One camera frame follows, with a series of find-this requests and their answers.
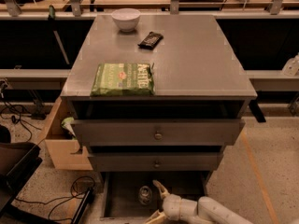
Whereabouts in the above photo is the black bar on floor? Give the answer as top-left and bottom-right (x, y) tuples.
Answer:
(71, 188), (94, 224)

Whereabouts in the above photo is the grey middle drawer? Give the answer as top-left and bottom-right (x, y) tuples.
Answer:
(89, 152), (223, 172)

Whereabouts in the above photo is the black floor cable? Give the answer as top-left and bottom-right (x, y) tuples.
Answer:
(14, 175), (97, 222)

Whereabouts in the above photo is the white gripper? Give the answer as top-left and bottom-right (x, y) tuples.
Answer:
(144, 180), (198, 224)

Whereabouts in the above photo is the white ceramic bowl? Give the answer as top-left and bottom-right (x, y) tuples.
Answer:
(111, 8), (141, 32)

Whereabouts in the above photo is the black snack bar wrapper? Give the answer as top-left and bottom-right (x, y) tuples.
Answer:
(138, 32), (164, 50)

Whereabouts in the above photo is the black cable left floor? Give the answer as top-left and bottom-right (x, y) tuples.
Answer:
(0, 79), (43, 143)

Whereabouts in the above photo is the green white bag in drawer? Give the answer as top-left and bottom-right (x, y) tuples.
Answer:
(61, 117), (76, 139)

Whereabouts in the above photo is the grey drawer cabinet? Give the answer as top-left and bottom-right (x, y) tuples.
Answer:
(60, 14), (258, 185)

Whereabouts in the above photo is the grey top drawer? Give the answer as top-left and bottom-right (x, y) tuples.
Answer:
(71, 119), (245, 147)

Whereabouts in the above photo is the light wooden side drawer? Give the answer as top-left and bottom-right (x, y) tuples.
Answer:
(39, 98), (92, 170)

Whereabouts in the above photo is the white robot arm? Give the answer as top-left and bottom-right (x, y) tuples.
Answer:
(144, 180), (253, 224)

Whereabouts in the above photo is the green Kettle chips bag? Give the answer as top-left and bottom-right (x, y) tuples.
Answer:
(91, 63), (155, 96)

